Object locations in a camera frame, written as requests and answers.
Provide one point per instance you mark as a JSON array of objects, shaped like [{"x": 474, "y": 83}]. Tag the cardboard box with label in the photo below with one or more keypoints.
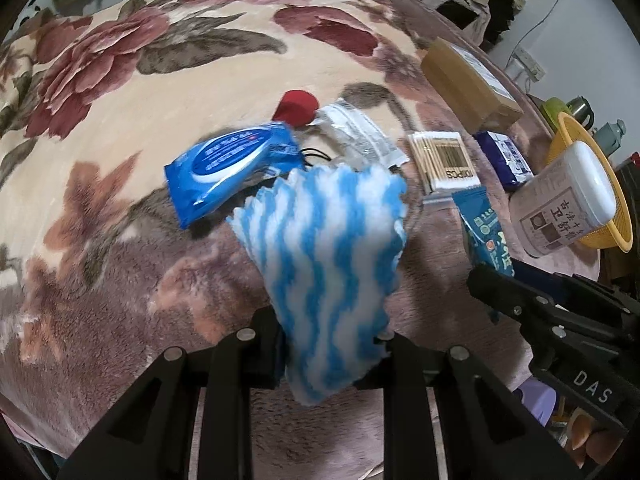
[{"x": 475, "y": 95}]

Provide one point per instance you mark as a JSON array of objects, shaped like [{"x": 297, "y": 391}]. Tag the orange plastic basket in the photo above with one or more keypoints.
[{"x": 606, "y": 206}]

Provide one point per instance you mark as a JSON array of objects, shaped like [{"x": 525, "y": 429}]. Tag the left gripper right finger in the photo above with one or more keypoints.
[{"x": 445, "y": 415}]

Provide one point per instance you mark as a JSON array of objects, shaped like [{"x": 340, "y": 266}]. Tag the red makeup sponge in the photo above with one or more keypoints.
[{"x": 297, "y": 108}]

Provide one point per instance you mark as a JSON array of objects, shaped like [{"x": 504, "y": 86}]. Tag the blue white striped cloth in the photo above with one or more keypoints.
[{"x": 327, "y": 242}]

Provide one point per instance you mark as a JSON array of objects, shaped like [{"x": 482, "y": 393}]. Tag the teal snack packet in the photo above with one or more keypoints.
[{"x": 483, "y": 235}]

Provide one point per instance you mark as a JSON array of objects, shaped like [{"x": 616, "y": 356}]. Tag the wall power strip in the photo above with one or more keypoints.
[{"x": 532, "y": 67}]

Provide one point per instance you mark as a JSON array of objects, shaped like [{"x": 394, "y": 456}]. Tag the grey green thermos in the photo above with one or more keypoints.
[{"x": 609, "y": 137}]

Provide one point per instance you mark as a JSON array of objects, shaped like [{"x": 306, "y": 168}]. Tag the cotton swab pack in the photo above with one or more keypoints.
[{"x": 444, "y": 165}]

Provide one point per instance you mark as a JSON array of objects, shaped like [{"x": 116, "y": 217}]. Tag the white lidded canister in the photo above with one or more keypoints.
[{"x": 546, "y": 212}]

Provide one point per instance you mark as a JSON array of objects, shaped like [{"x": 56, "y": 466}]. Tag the clear white sachet packet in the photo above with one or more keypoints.
[{"x": 360, "y": 142}]

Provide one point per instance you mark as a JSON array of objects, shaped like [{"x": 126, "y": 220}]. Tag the dark blue tissue pack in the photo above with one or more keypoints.
[{"x": 506, "y": 159}]

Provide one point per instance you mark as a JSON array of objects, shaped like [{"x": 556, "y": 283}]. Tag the steel electric kettle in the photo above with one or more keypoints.
[{"x": 582, "y": 111}]

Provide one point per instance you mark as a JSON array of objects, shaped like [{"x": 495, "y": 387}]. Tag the blue wet wipes pack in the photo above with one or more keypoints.
[{"x": 204, "y": 177}]

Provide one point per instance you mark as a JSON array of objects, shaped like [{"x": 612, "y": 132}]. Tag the floral plush blanket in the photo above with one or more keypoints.
[{"x": 97, "y": 277}]

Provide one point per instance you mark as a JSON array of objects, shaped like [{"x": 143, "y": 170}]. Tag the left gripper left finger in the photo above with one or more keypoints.
[{"x": 187, "y": 409}]

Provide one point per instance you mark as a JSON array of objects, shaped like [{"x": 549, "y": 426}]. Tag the lavender plastic stool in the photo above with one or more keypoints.
[{"x": 538, "y": 398}]

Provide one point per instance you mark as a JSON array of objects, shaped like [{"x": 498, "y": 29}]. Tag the green mesh food cover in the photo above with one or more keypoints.
[{"x": 550, "y": 110}]

